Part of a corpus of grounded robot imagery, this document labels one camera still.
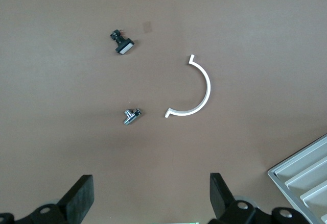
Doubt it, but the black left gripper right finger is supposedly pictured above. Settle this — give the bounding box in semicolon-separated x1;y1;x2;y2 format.
208;172;310;224

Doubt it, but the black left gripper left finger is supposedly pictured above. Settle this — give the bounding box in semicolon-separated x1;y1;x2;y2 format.
0;175;95;224

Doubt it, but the grey plastic tray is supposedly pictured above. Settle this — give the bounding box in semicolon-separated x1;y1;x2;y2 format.
267;133;327;224

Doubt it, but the white half ring bracket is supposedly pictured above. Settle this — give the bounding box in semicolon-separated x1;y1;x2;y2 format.
163;54;212;119

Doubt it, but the black square push button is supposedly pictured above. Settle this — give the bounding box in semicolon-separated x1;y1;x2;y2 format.
109;28;135;56

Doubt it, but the silver metal T fitting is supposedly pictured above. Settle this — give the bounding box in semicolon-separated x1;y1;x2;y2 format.
123;107;142;127

